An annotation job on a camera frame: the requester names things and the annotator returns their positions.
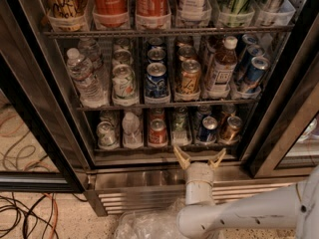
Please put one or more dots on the green can shelf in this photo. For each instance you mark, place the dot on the green can shelf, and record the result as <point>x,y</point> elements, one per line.
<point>234,13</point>
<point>179,123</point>

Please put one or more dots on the water bottle shelf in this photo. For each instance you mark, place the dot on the water bottle shelf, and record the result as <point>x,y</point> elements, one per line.
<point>132,137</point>
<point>87,83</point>

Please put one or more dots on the water bottle bottom shelf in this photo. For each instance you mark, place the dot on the water bottle bottom shelf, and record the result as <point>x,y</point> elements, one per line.
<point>132,137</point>

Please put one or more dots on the blue pepsi can behind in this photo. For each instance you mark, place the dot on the blue pepsi can behind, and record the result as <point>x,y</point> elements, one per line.
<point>200,114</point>

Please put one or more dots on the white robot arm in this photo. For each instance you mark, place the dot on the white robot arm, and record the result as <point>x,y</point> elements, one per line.
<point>296,205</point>

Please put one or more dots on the water bottle middle shelf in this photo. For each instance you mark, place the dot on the water bottle middle shelf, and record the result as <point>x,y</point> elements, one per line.
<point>87,83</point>

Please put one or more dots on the blue red bull can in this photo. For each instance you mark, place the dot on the blue red bull can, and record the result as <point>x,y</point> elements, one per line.
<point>254,74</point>

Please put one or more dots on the white green can behind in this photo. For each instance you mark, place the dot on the white green can behind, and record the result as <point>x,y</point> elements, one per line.
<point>111,117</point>

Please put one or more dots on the yellow lacroix can top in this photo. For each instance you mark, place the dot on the yellow lacroix can top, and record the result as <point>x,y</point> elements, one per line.
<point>65,14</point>

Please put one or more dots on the red can behind bottom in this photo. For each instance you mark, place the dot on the red can behind bottom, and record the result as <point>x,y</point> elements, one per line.
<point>157,114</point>

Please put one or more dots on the blue pepsi can bottom shelf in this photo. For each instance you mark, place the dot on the blue pepsi can bottom shelf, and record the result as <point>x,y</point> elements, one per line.
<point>207,129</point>

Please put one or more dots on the right glass fridge door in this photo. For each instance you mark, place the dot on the right glass fridge door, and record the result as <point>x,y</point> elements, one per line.
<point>291,149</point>

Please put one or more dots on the green can bottom shelf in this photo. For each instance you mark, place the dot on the green can bottom shelf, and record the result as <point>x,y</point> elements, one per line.
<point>179,123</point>

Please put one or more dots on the white labelled bottle top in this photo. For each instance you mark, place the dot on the white labelled bottle top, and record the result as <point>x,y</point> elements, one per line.
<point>191,10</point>

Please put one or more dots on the white green can middle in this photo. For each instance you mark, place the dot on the white green can middle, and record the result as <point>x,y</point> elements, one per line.
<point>124,82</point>

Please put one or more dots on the orange lacroix can middle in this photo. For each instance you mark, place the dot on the orange lacroix can middle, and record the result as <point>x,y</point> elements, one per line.
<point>188,77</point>

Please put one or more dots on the tea bottle white cap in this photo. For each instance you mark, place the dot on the tea bottle white cap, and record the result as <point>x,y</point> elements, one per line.
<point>222,67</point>

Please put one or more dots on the clear plastic bag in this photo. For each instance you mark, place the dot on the clear plastic bag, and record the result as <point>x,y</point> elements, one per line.
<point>151,224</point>

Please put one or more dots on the white green can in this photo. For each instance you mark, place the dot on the white green can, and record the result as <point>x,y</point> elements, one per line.
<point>124,82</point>
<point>122,56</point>
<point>107,137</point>
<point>111,117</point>

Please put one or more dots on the water bottle behind middle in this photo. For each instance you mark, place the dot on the water bottle behind middle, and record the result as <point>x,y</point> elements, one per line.
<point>91,49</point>

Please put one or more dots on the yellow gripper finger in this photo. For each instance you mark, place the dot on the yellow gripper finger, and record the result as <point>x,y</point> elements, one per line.
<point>216,161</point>
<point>182,157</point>

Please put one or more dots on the white green can bottom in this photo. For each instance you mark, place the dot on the white green can bottom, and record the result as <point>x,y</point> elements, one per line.
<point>107,137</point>

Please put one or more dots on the gold can bottom shelf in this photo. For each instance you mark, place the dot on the gold can bottom shelf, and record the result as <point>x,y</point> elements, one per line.
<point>230,130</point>

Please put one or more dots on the red coca-cola can bottom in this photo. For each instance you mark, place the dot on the red coca-cola can bottom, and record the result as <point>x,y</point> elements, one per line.
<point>157,133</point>

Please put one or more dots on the green can top shelf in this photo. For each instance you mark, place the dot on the green can top shelf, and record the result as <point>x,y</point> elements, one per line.
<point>234,13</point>

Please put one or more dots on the left glass fridge door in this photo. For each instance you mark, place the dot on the left glass fridge door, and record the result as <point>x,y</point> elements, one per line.
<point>35,81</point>

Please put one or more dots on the blue pepsi can middle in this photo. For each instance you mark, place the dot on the blue pepsi can middle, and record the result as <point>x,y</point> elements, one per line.
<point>156,81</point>

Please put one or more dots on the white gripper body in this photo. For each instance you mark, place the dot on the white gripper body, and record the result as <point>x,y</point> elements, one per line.
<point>198,172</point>

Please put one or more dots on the steel fridge base grille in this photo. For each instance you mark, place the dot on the steel fridge base grille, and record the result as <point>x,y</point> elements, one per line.
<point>116,191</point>

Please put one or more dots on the gold can behind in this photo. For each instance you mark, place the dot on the gold can behind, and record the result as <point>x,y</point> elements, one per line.
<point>225,112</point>

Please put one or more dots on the glass fridge door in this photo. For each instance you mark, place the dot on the glass fridge door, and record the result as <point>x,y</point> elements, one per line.
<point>291,149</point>
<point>35,81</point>

